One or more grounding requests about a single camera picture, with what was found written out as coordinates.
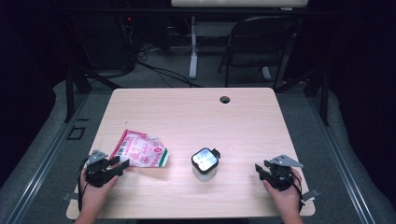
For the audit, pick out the clear jar with black lid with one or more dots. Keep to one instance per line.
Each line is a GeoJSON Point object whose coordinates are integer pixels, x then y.
{"type": "Point", "coordinates": [204, 161]}

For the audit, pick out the pink printed plastic bag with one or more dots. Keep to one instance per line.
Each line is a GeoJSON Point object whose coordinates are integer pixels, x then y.
{"type": "Point", "coordinates": [141, 151]}

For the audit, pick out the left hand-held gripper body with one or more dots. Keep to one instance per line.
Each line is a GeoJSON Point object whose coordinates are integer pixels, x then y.
{"type": "Point", "coordinates": [98, 172]}

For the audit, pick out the black metal stand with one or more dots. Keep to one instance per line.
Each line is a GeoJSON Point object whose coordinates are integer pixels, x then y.
{"type": "Point", "coordinates": [69, 93]}
{"type": "Point", "coordinates": [325, 99]}

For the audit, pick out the dark equipment with red light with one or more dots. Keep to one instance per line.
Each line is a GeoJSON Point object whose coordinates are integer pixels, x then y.
{"type": "Point", "coordinates": [106, 40]}

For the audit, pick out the grey metal table bracket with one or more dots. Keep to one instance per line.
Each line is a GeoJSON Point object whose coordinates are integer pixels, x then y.
{"type": "Point", "coordinates": [69, 196]}
{"type": "Point", "coordinates": [311, 194]}

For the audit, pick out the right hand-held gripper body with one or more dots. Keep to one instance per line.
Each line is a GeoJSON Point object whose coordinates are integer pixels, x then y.
{"type": "Point", "coordinates": [280, 175]}

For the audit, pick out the person's right hand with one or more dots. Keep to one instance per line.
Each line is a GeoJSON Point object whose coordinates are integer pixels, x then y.
{"type": "Point", "coordinates": [288, 199]}

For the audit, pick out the person's left hand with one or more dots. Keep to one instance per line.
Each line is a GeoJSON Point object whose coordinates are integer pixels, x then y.
{"type": "Point", "coordinates": [95, 196]}

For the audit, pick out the black folding chair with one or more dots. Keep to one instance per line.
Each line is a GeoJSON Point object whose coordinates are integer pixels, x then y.
{"type": "Point", "coordinates": [261, 46]}

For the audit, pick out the grey metal floor rail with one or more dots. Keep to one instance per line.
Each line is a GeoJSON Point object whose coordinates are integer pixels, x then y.
{"type": "Point", "coordinates": [40, 165]}
{"type": "Point", "coordinates": [342, 161]}

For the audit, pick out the white desk with white legs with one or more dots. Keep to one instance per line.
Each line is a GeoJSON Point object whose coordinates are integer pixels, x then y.
{"type": "Point", "coordinates": [193, 46]}

